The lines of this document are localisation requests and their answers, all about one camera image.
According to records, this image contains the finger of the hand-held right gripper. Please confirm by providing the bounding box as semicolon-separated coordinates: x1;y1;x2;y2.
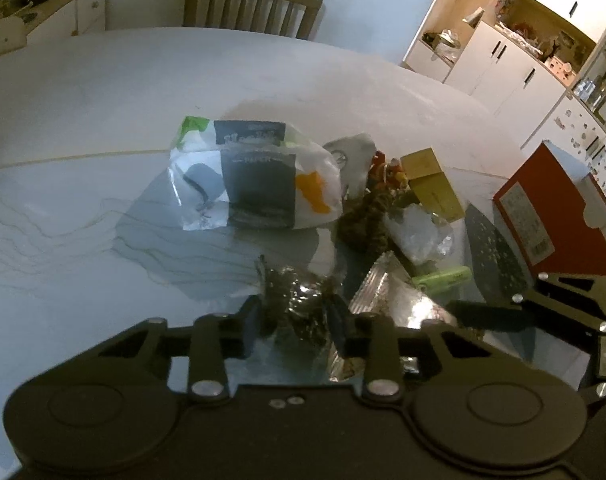
447;271;606;337
578;377;606;411

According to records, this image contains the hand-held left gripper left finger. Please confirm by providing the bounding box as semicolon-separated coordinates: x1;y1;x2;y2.
98;296;265;404

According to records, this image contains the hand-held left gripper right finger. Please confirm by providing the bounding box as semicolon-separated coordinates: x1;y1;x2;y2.
327;295;486;404

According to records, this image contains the dark foil wrapper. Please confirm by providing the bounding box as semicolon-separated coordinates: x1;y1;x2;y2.
257;255;345;348

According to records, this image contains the green tube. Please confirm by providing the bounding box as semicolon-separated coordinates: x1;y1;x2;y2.
412;266;472;292

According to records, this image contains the silver foil packet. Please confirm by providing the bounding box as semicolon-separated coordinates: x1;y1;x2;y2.
328;250;458;382

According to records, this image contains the dark green wrapper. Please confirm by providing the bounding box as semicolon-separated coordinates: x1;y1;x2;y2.
337;187;399;253

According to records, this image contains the clear plastic bag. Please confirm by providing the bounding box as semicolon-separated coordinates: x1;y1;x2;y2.
383;204;455;267

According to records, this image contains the white printed plastic bag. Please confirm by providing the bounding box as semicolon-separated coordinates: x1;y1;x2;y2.
169;115;345;232

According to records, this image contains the red cardboard box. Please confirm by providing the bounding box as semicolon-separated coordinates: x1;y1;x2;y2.
492;140;606;279

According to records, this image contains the yellow cardboard box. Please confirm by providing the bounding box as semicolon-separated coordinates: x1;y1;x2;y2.
399;147;466;223

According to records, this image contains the dark grey packet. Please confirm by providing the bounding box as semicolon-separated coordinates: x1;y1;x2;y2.
214;120;296;228

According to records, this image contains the small orange snack packet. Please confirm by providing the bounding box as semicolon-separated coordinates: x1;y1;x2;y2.
367;150;409;192

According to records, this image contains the white plastic wrapper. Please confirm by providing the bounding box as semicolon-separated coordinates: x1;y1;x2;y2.
324;132;379;196

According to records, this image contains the white stickered fridge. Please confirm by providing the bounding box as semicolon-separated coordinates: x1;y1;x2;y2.
520;92;606;196

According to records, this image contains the white hallway cabinet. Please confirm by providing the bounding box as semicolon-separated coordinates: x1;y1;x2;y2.
402;0;606;117

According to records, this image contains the cream sideboard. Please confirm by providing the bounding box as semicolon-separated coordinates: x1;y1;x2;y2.
0;0;110;63

